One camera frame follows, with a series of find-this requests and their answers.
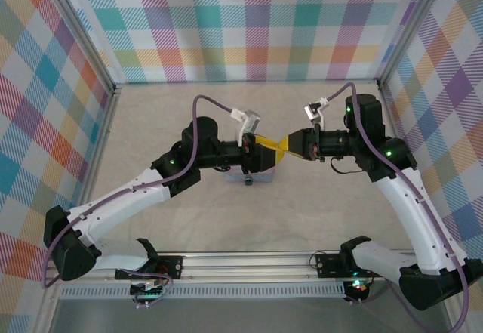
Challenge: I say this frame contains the pastel cartoon tin box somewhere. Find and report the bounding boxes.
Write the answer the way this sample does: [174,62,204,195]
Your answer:
[224,165,275,185]

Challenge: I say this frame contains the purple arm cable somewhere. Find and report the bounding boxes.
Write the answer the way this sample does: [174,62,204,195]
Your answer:
[40,95,235,309]
[326,82,471,333]

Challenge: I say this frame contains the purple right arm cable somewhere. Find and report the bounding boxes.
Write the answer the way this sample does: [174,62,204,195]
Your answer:
[326,82,471,333]

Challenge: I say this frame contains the left controller board green lights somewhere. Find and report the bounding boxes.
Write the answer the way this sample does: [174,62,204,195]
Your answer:
[130,279,167,301]

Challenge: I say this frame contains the aluminium frame post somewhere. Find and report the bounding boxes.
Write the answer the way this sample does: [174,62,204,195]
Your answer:
[35,287,63,333]
[447,306,469,333]
[377,0,452,87]
[39,0,116,94]

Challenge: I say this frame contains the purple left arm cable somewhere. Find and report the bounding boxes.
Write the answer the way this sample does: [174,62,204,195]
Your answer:
[40,95,235,309]

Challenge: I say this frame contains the thin black right gripper cable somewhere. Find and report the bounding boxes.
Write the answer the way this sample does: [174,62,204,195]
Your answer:
[330,157,359,176]

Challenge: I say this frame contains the slotted grey cable duct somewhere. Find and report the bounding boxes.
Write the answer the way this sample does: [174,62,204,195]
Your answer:
[60,286,346,299]

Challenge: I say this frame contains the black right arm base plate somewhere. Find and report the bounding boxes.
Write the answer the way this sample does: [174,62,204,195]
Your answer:
[315,253,384,278]

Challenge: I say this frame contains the grey metal panel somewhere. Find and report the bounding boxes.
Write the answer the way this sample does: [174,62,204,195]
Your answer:
[48,298,454,333]

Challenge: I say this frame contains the right controller board coloured lights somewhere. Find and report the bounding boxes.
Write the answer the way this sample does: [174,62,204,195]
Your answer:
[345,279,369,301]

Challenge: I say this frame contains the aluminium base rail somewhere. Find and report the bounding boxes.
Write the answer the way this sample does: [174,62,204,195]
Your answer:
[45,249,416,283]

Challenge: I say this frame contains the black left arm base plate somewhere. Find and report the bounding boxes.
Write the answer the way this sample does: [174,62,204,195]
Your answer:
[115,255,184,281]

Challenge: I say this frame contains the aluminium floor frame rail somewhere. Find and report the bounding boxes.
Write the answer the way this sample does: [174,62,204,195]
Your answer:
[115,79,380,86]
[81,87,122,213]

